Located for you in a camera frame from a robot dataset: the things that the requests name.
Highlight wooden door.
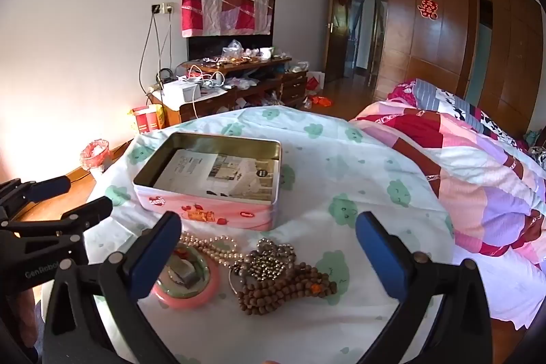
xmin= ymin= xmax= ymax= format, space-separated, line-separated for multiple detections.
xmin=326 ymin=0 xmax=355 ymax=85

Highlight green bangle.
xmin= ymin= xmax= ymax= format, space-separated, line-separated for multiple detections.
xmin=160 ymin=247 xmax=213 ymax=299

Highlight red and yellow gift bag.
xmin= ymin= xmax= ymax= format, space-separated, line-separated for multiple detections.
xmin=131 ymin=105 xmax=166 ymax=135

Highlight grey hanging cables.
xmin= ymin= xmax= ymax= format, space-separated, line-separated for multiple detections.
xmin=139 ymin=12 xmax=173 ymax=92

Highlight clear glass bangle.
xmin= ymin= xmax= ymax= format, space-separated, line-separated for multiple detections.
xmin=228 ymin=267 xmax=247 ymax=297

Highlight red and pink patchwork cloth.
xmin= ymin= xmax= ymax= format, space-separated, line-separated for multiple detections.
xmin=181 ymin=0 xmax=276 ymax=38

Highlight clear plastic bag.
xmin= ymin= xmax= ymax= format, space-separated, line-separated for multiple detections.
xmin=222 ymin=40 xmax=244 ymax=60

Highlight wooden television cabinet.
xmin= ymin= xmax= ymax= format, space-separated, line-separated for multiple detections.
xmin=149 ymin=57 xmax=308 ymax=128

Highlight white cardboard box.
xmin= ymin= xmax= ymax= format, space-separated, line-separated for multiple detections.
xmin=163 ymin=79 xmax=203 ymax=105

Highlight trash bin with pink bag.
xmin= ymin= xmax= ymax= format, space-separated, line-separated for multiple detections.
xmin=81 ymin=139 xmax=111 ymax=177

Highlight white charging cable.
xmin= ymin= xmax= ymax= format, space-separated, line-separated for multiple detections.
xmin=185 ymin=63 xmax=225 ymax=119

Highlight small cream box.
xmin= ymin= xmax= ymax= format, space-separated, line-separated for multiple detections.
xmin=168 ymin=257 xmax=201 ymax=288

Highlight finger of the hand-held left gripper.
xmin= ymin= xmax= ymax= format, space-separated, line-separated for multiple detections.
xmin=0 ymin=175 xmax=72 ymax=220
xmin=0 ymin=196 xmax=114 ymax=262

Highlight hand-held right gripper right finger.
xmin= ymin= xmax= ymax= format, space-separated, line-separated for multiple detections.
xmin=355 ymin=212 xmax=507 ymax=364

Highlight pink tin box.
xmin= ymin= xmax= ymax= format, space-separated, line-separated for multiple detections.
xmin=132 ymin=131 xmax=283 ymax=232

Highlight bed with colourful quilt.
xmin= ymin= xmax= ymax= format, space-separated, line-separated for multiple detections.
xmin=350 ymin=78 xmax=546 ymax=262

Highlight gold metal bead chain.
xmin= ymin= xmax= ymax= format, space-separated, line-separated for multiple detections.
xmin=245 ymin=251 xmax=299 ymax=285

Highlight black and white patterned blanket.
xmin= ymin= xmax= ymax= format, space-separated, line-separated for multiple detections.
xmin=414 ymin=79 xmax=530 ymax=151

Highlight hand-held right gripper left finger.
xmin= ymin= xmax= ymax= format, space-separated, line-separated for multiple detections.
xmin=42 ymin=212 xmax=183 ymax=364

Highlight red paper wardrobe decoration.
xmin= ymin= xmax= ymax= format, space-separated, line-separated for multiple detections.
xmin=417 ymin=0 xmax=440 ymax=21

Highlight black television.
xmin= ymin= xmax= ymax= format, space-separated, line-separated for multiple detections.
xmin=188 ymin=32 xmax=274 ymax=62

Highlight grey bead bracelet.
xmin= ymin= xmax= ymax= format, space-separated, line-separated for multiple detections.
xmin=256 ymin=238 xmax=296 ymax=259

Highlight printed paper leaflet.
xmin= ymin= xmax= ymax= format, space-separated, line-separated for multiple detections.
xmin=152 ymin=149 xmax=280 ymax=203

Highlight brown wooden wardrobe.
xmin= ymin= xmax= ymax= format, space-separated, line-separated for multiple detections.
xmin=328 ymin=0 xmax=544 ymax=139

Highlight pearl necklace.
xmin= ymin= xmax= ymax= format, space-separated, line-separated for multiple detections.
xmin=179 ymin=232 xmax=244 ymax=263

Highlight brown wooden bead necklace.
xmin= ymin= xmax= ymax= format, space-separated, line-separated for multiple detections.
xmin=236 ymin=264 xmax=337 ymax=316

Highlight white and red paper bag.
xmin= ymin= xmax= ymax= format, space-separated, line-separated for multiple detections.
xmin=306 ymin=71 xmax=326 ymax=94

